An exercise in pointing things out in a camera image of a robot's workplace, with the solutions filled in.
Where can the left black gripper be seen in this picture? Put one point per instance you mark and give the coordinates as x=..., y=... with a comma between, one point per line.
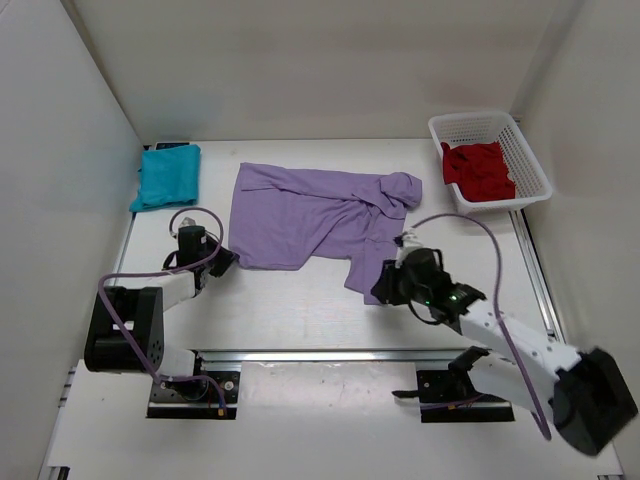
x=227, y=257

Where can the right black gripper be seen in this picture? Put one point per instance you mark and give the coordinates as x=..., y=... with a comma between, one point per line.
x=387, y=289

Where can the purple t shirt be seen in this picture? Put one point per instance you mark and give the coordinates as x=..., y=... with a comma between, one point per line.
x=282, y=217

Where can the teal t shirt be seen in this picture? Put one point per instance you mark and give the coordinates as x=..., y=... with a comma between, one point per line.
x=168, y=178

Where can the red t shirt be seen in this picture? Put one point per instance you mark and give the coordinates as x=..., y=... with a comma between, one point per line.
x=479, y=170

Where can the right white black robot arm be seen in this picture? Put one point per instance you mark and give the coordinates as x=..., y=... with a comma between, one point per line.
x=583, y=395

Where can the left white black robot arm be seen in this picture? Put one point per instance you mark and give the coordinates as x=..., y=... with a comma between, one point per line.
x=126, y=333

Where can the blue label sticker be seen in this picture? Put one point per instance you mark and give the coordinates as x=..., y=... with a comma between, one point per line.
x=170, y=145

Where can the aluminium rail front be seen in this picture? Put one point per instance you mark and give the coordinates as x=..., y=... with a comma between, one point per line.
x=329, y=355

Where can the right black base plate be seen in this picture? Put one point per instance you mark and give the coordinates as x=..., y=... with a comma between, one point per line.
x=465, y=407

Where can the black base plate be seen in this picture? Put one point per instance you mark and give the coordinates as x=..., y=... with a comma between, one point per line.
x=212, y=399
x=465, y=407

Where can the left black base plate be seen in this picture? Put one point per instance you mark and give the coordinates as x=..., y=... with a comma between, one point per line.
x=212, y=399

